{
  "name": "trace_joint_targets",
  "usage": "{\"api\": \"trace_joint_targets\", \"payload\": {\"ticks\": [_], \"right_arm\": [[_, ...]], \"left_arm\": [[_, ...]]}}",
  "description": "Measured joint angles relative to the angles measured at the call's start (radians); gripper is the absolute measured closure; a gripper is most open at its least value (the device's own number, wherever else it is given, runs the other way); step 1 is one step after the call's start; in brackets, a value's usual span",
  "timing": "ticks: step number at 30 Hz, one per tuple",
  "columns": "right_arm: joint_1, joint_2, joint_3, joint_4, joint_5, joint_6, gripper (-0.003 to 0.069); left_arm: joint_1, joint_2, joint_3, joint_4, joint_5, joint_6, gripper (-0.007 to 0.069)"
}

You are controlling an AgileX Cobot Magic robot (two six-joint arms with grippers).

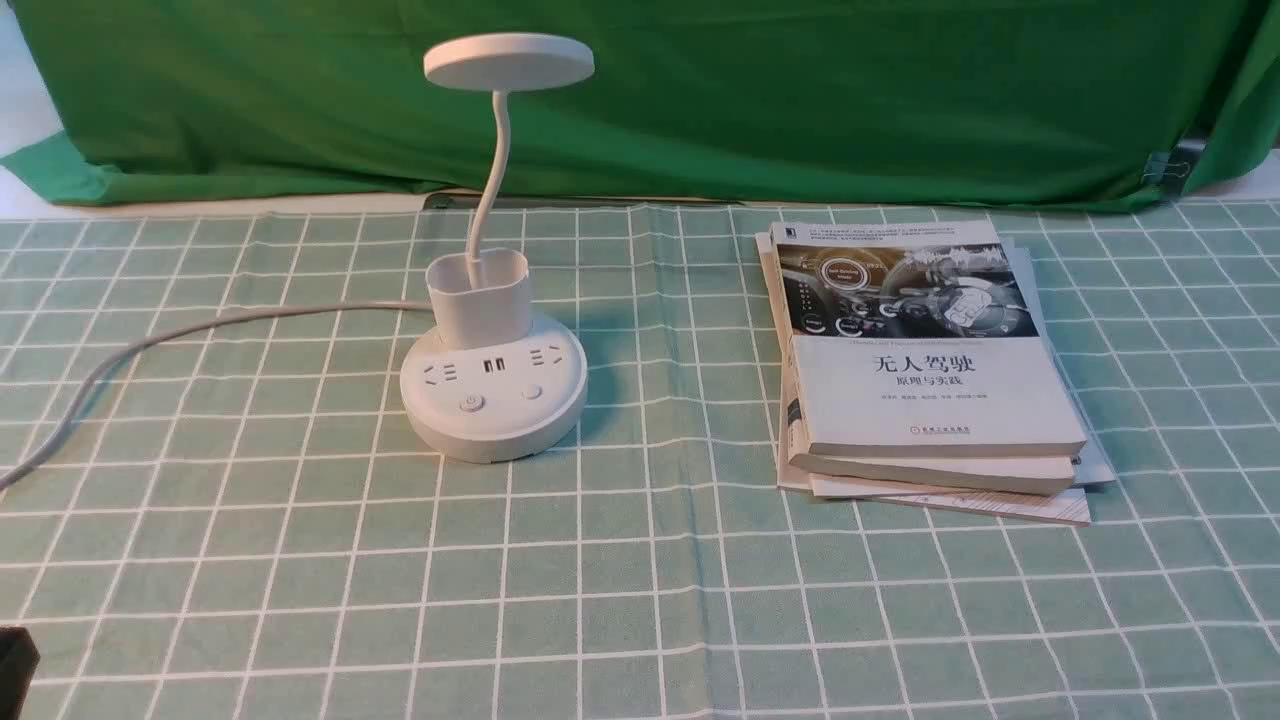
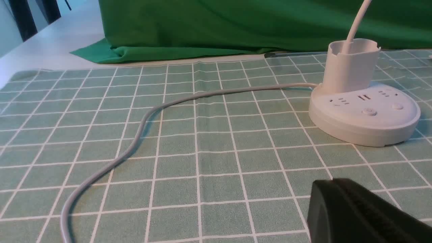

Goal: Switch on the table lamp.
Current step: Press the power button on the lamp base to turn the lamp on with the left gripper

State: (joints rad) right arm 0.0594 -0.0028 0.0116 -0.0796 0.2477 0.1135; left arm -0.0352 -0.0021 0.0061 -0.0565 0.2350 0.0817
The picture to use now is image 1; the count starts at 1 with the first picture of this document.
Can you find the white desk lamp with sockets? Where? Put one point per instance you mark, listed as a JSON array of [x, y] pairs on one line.
[[495, 380]]

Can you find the green checkered tablecloth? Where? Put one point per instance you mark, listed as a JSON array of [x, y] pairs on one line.
[[246, 526]]

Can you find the green backdrop cloth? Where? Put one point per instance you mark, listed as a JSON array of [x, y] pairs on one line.
[[1026, 104]]

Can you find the metal binder clip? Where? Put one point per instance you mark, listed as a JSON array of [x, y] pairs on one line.
[[1169, 172]]

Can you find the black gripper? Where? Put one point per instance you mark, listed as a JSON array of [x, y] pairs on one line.
[[19, 661]]

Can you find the top book with Chinese title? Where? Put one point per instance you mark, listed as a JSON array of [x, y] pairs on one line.
[[920, 380]]

